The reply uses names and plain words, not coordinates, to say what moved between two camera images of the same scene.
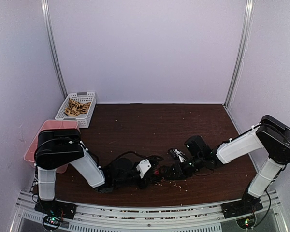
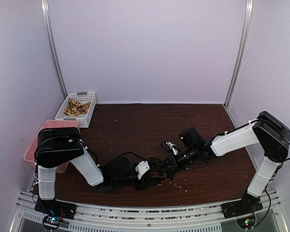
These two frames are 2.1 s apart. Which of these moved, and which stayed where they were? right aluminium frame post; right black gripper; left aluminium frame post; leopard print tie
Moved: right black gripper
Stayed: leopard print tie; right aluminium frame post; left aluminium frame post
